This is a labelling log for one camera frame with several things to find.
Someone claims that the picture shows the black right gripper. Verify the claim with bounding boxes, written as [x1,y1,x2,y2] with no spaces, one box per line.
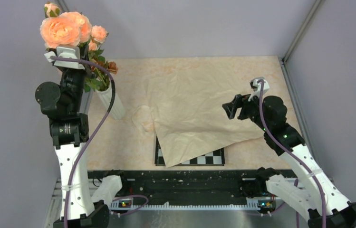
[223,90,270,132]

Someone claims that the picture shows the orange kraft wrapping paper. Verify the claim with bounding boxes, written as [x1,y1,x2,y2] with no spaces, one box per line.
[146,66,263,167]

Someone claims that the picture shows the brown rose flower stem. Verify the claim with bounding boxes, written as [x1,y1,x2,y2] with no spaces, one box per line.
[84,60,118,92]

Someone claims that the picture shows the orange rose flower stem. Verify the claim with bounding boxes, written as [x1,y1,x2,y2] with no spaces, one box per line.
[88,26,108,64]

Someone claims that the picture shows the pink rose flower stem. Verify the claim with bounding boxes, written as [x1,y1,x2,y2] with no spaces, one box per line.
[39,2,92,49]

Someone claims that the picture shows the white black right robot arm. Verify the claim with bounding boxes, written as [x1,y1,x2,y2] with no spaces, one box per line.
[222,94,356,228]

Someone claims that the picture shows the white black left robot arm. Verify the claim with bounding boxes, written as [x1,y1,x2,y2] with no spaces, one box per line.
[35,68,115,228]

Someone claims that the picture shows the black white checkerboard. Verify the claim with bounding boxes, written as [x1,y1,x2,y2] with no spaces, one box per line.
[154,138,225,167]

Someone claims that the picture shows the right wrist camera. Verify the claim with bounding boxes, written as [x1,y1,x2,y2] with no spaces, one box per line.
[248,77,270,101]

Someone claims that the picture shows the aluminium frame rail right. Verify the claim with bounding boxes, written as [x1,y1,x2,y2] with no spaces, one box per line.
[278,0,325,177]

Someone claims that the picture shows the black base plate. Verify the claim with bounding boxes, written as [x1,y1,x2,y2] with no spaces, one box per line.
[88,168,292,207]

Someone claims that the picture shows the aluminium front rail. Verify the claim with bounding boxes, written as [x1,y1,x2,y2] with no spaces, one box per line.
[51,178,339,211]

